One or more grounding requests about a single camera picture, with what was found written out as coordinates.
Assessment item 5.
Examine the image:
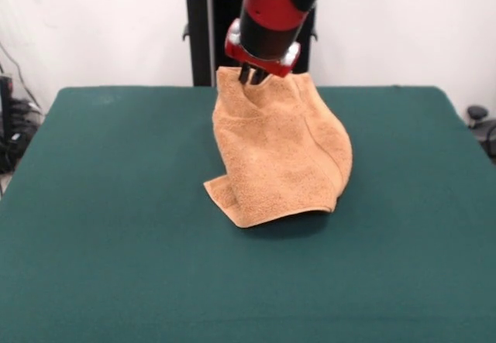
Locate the grey wall cable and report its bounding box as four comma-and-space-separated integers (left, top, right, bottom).
0, 43, 40, 108

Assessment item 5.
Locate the black cable bundle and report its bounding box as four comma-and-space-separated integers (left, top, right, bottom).
9, 99, 44, 142

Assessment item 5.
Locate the black round knob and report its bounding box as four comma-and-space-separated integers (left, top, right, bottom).
467, 105, 490, 128

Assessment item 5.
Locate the dark green table cloth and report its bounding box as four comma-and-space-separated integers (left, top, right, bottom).
0, 85, 496, 343

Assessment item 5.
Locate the orange terry towel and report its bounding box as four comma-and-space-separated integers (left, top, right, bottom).
203, 66, 354, 228

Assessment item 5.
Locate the black electronics box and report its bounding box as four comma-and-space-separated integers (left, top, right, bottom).
0, 74, 15, 173

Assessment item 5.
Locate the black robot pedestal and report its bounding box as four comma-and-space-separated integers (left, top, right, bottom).
169, 0, 336, 87

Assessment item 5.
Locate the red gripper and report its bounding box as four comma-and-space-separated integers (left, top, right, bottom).
224, 18, 302, 87

